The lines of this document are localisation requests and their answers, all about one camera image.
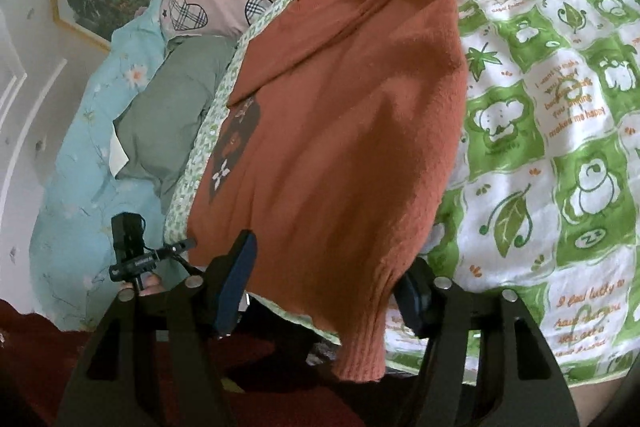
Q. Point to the dark red cloth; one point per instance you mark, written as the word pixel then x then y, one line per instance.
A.
pixel 280 382

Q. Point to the light blue floral quilt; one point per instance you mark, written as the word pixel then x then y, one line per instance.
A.
pixel 85 157

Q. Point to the grey-green pillow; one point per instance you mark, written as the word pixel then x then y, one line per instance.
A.
pixel 170 107

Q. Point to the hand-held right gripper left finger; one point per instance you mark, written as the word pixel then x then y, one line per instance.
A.
pixel 234 289

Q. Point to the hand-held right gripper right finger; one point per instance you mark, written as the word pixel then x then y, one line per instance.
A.
pixel 411 302

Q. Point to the person's left hand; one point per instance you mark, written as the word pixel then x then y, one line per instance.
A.
pixel 150 285

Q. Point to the orange knit sweater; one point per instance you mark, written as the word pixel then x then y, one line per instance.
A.
pixel 340 132

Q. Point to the green white printed blanket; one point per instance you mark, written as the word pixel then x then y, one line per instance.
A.
pixel 525 157

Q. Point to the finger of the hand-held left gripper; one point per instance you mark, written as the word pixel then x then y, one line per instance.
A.
pixel 175 249

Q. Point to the white paper tag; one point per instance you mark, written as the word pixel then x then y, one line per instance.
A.
pixel 118 154

